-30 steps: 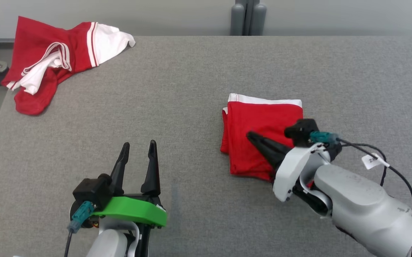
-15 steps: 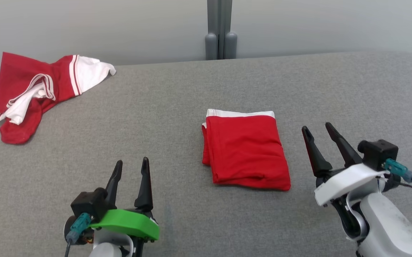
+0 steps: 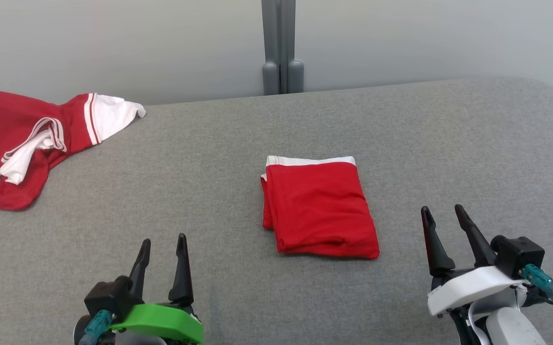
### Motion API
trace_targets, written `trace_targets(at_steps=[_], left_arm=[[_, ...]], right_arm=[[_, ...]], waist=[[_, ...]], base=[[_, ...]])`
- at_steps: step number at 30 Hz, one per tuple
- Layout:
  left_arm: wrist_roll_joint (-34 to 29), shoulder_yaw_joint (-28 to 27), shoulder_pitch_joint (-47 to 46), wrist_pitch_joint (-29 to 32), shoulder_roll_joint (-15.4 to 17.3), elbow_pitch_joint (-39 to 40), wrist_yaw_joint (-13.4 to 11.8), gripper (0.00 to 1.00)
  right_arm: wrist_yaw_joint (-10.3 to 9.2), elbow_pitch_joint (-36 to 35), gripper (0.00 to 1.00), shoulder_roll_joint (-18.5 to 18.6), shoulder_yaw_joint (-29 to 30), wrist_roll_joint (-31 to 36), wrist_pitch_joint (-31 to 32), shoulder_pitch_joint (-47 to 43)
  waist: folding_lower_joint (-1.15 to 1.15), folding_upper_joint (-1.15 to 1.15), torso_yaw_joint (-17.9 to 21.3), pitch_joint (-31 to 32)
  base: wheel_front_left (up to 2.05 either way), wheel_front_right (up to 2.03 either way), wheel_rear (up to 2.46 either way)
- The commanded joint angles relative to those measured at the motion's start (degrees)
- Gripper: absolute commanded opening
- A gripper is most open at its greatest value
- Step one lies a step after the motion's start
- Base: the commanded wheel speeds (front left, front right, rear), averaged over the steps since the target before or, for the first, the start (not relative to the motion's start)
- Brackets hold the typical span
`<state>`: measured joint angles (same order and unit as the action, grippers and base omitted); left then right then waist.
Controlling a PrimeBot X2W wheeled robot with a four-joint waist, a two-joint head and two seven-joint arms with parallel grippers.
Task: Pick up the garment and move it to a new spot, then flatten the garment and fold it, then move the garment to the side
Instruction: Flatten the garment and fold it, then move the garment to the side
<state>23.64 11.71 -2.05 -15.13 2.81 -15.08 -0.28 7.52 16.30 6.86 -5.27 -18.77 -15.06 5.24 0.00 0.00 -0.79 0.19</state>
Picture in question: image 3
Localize teal camera connector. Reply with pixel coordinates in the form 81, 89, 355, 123
519, 264, 553, 301
79, 310, 114, 345

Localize teal right camera connector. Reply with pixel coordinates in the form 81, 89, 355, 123
519, 264, 553, 301

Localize grey double partition post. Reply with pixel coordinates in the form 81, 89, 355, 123
261, 0, 305, 95

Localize teal left camera connector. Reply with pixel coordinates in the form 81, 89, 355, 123
79, 310, 114, 345

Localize red shorts with white band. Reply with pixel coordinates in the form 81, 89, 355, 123
260, 155, 380, 260

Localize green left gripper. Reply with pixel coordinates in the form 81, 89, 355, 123
110, 233, 204, 345

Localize red jersey with white sleeves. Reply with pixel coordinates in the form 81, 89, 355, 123
0, 91, 147, 211

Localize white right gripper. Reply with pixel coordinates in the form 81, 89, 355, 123
421, 204, 527, 318

